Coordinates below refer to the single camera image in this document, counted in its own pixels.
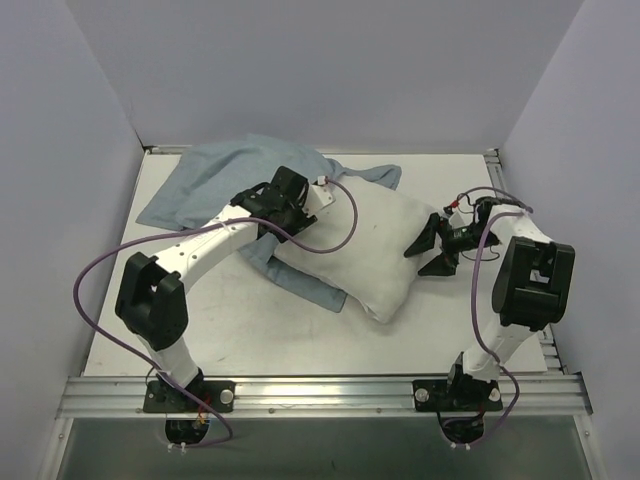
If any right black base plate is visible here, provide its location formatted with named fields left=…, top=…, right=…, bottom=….
left=412, top=379, right=503, bottom=413

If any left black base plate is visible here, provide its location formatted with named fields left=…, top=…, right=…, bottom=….
left=142, top=378, right=236, bottom=413

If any blue-grey pillowcase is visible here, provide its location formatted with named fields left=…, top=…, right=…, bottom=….
left=136, top=135, right=402, bottom=313

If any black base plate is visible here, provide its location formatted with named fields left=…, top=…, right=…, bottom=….
left=412, top=379, right=503, bottom=413
left=142, top=378, right=236, bottom=413

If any aluminium front rail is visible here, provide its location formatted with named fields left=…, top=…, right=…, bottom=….
left=57, top=375, right=592, bottom=419

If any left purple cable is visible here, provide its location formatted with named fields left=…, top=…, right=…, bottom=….
left=73, top=179, right=359, bottom=446

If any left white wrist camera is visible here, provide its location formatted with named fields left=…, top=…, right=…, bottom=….
left=304, top=176, right=335, bottom=215

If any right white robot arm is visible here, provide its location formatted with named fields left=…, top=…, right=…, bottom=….
left=404, top=196, right=575, bottom=409

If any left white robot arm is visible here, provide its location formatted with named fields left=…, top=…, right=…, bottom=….
left=115, top=167, right=331, bottom=411

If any aluminium right side rail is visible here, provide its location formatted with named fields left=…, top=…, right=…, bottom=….
left=503, top=147, right=600, bottom=373

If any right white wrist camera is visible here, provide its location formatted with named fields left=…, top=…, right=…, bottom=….
left=443, top=200, right=473, bottom=228

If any aluminium rail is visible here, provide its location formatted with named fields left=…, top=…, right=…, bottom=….
left=503, top=147, right=600, bottom=373
left=143, top=145, right=500, bottom=157
left=57, top=375, right=592, bottom=419

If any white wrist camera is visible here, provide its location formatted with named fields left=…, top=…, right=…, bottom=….
left=443, top=200, right=473, bottom=228
left=304, top=176, right=335, bottom=215

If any aluminium back rail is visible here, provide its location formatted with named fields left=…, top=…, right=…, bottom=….
left=143, top=145, right=500, bottom=157

